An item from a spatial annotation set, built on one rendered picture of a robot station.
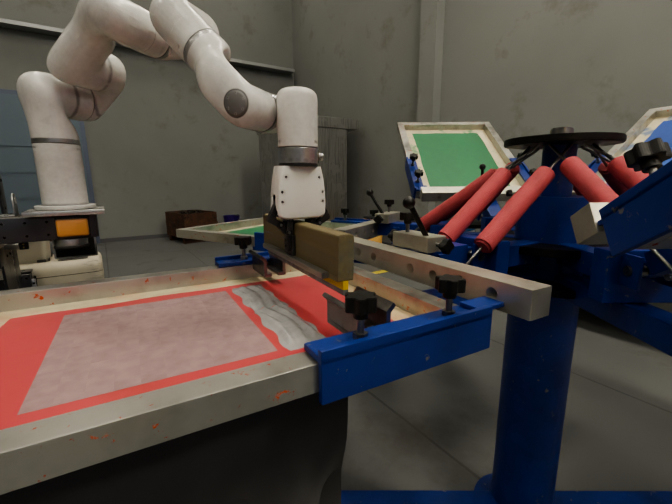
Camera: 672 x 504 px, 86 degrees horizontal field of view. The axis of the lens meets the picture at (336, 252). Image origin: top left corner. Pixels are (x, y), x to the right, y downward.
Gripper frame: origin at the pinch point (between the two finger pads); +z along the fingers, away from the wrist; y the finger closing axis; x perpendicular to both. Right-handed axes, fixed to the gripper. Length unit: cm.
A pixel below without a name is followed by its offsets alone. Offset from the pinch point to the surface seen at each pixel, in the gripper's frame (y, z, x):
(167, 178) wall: -45, -11, -784
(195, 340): 21.6, 12.6, 7.5
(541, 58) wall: -382, -143, -199
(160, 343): 26.5, 12.6, 5.9
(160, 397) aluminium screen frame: 27.7, 9.0, 27.6
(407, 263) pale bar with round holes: -22.5, 5.3, 6.4
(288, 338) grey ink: 8.9, 11.9, 15.4
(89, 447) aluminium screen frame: 33.8, 10.9, 29.6
